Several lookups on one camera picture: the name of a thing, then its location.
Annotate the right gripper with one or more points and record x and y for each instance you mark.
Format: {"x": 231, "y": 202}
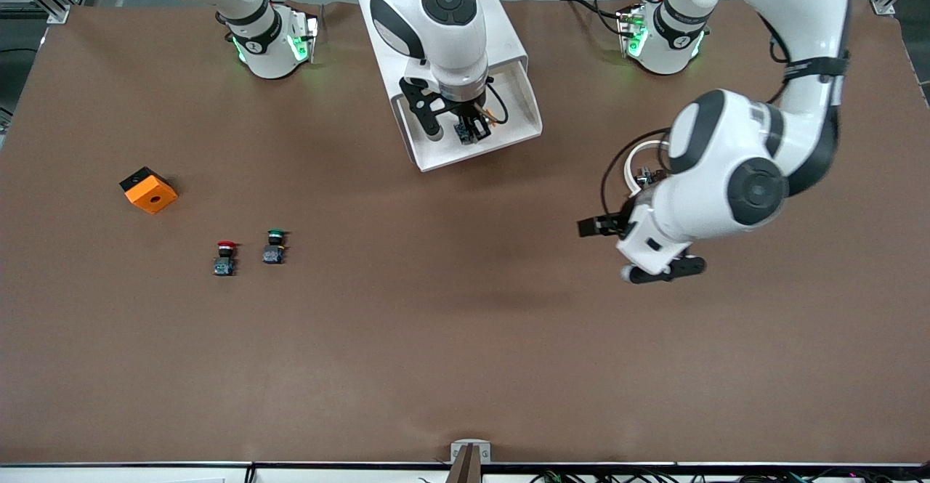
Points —
{"x": 467, "y": 115}

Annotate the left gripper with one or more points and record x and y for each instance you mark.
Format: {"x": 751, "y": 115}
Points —
{"x": 615, "y": 224}

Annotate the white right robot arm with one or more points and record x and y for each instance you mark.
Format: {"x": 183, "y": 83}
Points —
{"x": 436, "y": 33}

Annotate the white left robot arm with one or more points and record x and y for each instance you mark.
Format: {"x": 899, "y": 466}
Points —
{"x": 792, "y": 3}

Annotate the white drawer cabinet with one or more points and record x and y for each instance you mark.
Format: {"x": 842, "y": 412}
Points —
{"x": 378, "y": 47}

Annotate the green push button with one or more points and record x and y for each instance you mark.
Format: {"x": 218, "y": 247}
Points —
{"x": 274, "y": 255}

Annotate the red push button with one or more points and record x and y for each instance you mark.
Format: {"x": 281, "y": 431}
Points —
{"x": 225, "y": 266}

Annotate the metal bolt with nut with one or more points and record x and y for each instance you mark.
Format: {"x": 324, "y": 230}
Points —
{"x": 645, "y": 176}

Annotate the silver base connector plate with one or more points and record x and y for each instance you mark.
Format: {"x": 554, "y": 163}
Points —
{"x": 312, "y": 36}
{"x": 631, "y": 33}

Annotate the orange box with hole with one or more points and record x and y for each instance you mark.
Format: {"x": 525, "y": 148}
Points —
{"x": 149, "y": 194}

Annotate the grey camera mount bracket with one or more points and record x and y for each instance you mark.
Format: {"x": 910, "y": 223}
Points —
{"x": 458, "y": 450}

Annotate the white table edge rail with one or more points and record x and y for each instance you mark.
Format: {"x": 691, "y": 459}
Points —
{"x": 109, "y": 474}

